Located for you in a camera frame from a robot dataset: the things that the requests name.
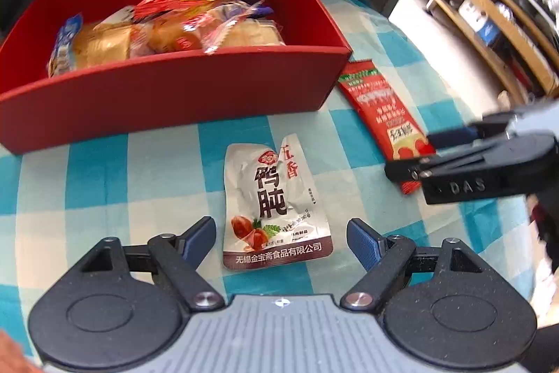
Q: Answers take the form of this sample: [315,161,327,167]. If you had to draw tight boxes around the red long snack packet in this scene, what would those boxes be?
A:
[336,58,438,195]

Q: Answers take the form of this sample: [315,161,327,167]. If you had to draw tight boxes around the clear wrapped pastry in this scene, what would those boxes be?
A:
[221,18,284,47]

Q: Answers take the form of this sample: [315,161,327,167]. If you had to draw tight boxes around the purple foil snack packet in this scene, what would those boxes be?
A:
[242,1,275,19]

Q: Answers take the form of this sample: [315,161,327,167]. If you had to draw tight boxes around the white duck gizzard packet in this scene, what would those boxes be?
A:
[223,134,334,271]

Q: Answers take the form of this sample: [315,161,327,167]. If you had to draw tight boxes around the blue coconut snack packet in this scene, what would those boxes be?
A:
[48,13,84,78]

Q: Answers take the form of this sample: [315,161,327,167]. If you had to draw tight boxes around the blue white checkered cloth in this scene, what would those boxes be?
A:
[1,0,535,357]

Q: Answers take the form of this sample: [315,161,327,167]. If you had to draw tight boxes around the white latiao snack packet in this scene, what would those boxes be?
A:
[95,6,135,29]

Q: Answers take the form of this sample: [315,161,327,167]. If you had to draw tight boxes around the orange cake snack packet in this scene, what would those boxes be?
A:
[131,11,246,55]

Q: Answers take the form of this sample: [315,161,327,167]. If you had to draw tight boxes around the gold cracker packet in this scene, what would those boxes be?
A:
[72,24,132,69]

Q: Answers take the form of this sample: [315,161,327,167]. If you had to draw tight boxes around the red cardboard box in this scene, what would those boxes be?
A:
[1,0,350,154]

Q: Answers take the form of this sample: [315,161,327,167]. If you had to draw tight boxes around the wooden tv shelf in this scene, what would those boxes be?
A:
[424,0,558,103]

